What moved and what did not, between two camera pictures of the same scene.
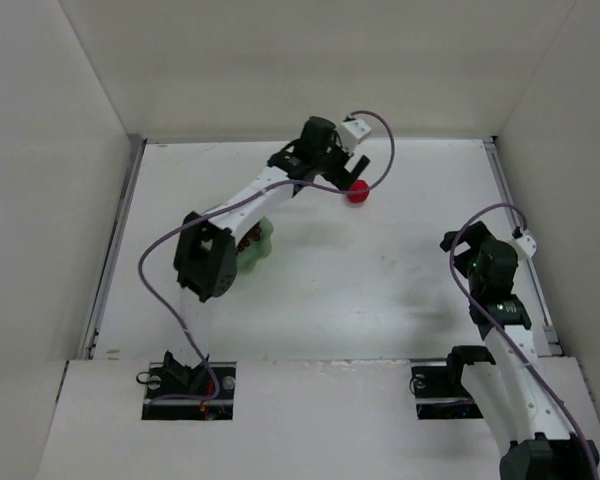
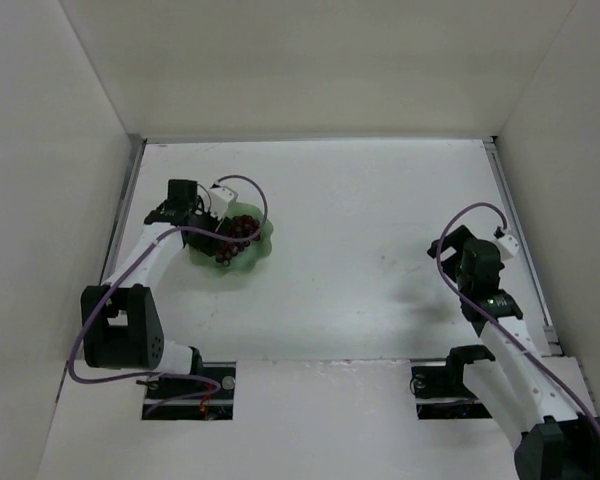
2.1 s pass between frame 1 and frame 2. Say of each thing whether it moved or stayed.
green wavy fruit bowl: stayed
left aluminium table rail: stayed
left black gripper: moved
